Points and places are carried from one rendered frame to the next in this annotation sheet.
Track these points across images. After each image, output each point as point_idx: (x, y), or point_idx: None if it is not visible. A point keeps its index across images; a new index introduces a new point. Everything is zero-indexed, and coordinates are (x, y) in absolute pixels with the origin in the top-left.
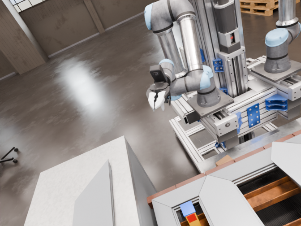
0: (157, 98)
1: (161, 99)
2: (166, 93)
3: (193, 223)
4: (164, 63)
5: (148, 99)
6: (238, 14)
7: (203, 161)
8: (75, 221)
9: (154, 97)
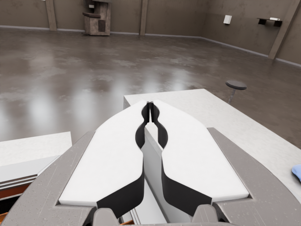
0: (135, 119)
1: (109, 118)
2: (60, 159)
3: None
4: None
5: (196, 119)
6: None
7: None
8: (295, 195)
9: (166, 138)
